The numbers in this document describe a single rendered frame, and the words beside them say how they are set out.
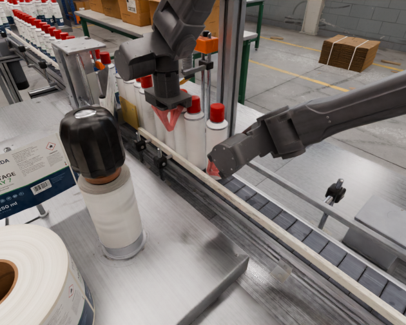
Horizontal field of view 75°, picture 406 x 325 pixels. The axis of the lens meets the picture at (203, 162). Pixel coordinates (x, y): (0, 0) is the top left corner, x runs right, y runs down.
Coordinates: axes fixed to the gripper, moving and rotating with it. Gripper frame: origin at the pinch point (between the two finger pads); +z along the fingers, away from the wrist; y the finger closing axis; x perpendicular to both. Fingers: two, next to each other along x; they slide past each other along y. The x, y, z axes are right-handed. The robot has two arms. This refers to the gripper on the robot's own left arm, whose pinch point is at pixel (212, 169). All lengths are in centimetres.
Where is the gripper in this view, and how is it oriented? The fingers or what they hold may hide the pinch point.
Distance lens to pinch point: 66.0
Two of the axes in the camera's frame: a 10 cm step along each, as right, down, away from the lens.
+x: 5.5, 8.3, -0.6
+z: -4.7, 3.7, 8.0
